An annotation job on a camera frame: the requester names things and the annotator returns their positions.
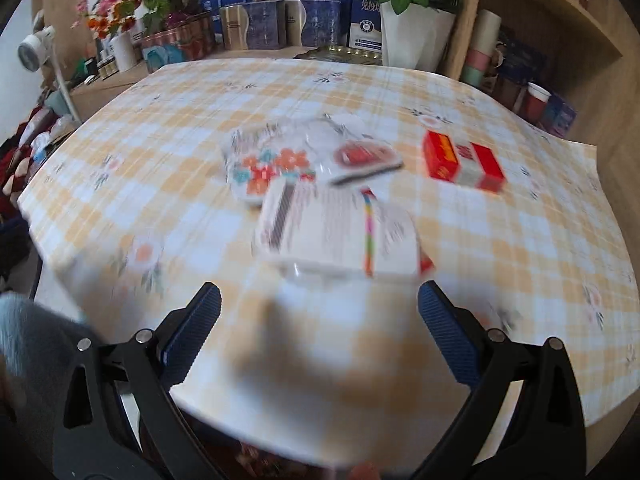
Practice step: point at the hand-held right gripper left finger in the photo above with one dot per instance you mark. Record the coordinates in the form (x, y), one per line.
(192, 332)

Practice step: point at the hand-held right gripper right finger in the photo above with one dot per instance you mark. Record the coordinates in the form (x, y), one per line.
(450, 335)

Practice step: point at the white box rainbow stripe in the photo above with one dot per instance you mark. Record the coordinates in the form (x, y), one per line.
(325, 230)

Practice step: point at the red white cigarette box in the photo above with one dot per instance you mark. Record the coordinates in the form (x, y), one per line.
(450, 157)

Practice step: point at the floral print packet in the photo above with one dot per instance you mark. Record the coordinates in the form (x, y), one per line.
(270, 165)

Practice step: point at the yellow checked tablecloth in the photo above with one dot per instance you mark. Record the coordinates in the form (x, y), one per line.
(150, 150)

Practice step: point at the clear packet red label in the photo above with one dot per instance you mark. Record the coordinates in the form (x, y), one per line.
(360, 157)

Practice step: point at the pile of colourful clothes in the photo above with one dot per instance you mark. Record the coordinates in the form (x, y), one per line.
(30, 150)

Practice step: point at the red cup white rim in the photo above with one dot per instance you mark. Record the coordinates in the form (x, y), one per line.
(535, 105)

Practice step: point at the small blue box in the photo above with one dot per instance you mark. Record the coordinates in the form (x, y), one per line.
(559, 115)

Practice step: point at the row of small bottles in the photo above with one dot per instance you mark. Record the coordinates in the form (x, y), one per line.
(105, 67)

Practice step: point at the wooden shelf cabinet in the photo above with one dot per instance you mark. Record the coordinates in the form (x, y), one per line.
(590, 90)

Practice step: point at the large blue box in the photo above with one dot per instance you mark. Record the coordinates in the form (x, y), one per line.
(522, 60)

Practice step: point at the stack of pastel paper cups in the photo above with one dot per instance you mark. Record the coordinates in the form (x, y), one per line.
(480, 50)

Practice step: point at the woven flower basket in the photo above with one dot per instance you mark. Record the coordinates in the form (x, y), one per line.
(180, 45)

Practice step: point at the white vase orange flowers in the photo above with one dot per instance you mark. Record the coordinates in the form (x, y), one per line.
(122, 52)

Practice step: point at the gold blister tray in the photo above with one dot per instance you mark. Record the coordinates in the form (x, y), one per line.
(340, 55)

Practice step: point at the red rose plant white pot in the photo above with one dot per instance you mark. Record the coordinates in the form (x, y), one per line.
(417, 35)

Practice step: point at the white stand fan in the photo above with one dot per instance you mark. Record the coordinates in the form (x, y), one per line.
(32, 52)

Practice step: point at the blue white milk carton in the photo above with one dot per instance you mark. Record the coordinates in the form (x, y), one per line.
(365, 22)

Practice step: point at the blue tissue pack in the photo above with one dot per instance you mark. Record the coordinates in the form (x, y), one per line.
(225, 1)

